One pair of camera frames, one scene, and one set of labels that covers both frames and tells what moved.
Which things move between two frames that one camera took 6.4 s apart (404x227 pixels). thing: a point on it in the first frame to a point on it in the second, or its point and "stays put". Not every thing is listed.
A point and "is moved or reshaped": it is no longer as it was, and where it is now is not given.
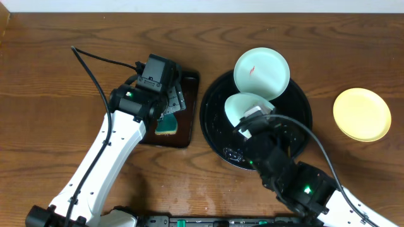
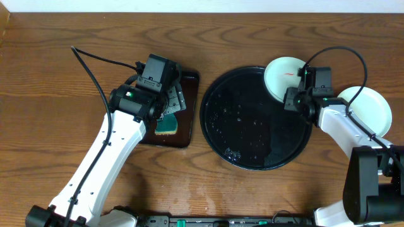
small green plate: [262, 71] is moved or reshaped
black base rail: [226, 221] stays put
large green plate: [237, 103] to [370, 108]
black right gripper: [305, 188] to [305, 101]
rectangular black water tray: [189, 82] stays put
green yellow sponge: [167, 125] stays put
